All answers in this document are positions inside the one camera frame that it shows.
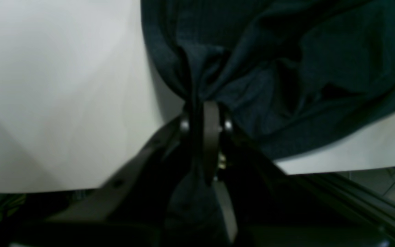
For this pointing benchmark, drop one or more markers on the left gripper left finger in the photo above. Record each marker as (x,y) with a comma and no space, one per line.
(129,210)

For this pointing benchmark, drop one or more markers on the black long-sleeve t-shirt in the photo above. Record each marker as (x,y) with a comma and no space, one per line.
(294,76)

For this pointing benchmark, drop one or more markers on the black aluminium frame rail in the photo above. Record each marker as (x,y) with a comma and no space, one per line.
(352,200)

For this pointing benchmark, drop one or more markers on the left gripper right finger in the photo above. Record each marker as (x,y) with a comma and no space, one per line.
(271,209)

